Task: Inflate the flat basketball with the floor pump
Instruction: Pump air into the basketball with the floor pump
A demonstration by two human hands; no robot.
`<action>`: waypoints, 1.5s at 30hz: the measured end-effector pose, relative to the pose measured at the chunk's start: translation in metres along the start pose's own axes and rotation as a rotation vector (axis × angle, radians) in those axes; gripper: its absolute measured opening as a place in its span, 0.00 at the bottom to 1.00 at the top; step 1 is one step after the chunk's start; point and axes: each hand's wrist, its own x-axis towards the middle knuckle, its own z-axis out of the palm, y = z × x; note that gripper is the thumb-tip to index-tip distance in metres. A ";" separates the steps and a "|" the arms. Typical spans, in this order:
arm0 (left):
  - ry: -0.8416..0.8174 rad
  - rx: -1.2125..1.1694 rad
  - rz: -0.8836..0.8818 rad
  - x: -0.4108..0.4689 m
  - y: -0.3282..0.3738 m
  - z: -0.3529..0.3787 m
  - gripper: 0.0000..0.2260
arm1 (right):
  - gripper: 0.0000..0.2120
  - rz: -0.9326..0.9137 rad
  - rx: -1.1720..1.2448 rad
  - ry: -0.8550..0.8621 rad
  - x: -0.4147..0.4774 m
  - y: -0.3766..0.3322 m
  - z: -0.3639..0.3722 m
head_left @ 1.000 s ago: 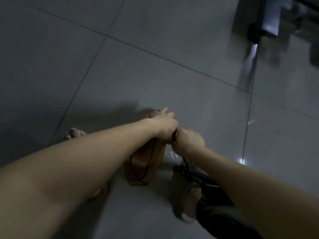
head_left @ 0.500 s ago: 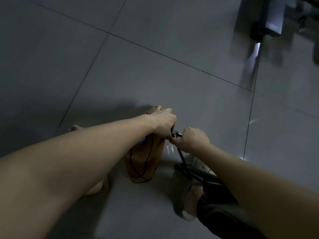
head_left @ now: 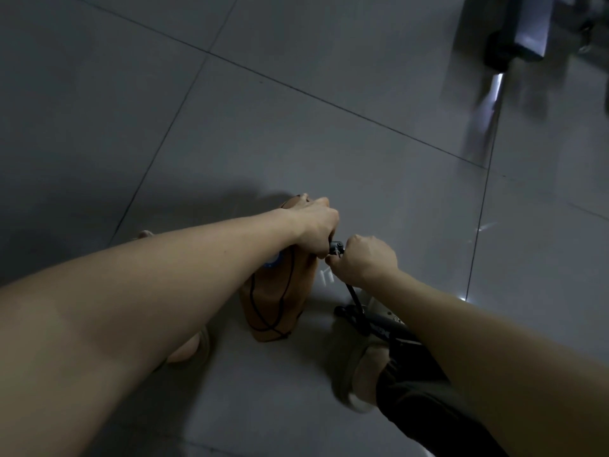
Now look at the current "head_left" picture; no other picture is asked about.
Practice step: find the orange basketball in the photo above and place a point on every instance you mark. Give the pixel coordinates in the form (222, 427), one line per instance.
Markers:
(278, 309)

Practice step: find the black hand air pump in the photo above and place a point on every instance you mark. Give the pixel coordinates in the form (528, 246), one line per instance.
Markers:
(356, 309)

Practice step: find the person's left hand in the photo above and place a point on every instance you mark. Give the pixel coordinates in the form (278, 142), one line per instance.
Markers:
(311, 226)

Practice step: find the metal furniture leg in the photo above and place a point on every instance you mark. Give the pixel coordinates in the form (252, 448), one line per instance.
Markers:
(521, 28)

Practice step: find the person's right forearm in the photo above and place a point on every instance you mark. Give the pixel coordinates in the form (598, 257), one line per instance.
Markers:
(499, 371)

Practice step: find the person's left forearm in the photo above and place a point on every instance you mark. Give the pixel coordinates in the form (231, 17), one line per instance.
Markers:
(142, 309)

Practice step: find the grey slipper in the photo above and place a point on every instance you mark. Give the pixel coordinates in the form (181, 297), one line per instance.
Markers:
(354, 375)
(190, 349)

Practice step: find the person's black trouser leg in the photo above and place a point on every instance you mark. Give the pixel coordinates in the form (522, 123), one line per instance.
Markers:
(423, 404)

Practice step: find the person's right fingers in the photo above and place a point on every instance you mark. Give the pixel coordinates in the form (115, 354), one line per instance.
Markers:
(338, 266)

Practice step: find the small blue round object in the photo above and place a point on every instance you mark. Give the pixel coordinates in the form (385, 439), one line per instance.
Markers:
(274, 263)

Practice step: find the person's right hand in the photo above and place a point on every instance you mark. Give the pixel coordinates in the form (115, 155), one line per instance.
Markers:
(368, 261)

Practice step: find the person's left fingers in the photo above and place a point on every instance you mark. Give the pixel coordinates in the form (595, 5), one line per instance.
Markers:
(330, 223)

